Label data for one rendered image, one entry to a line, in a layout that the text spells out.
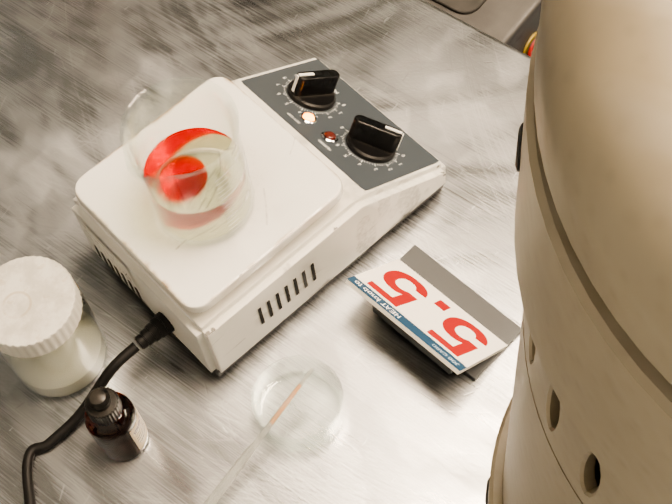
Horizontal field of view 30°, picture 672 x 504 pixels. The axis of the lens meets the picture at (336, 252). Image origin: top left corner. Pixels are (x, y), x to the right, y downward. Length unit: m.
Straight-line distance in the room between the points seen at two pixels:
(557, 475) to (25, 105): 0.76
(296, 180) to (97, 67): 0.24
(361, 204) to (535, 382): 0.58
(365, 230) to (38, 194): 0.23
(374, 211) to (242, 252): 0.10
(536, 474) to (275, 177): 0.55
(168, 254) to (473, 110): 0.25
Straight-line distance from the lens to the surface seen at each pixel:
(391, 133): 0.78
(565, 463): 0.18
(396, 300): 0.76
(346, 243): 0.77
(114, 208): 0.75
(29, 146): 0.90
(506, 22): 1.41
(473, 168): 0.84
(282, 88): 0.81
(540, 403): 0.18
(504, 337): 0.78
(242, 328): 0.74
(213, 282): 0.71
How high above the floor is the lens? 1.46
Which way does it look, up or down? 61 degrees down
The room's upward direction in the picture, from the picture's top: 9 degrees counter-clockwise
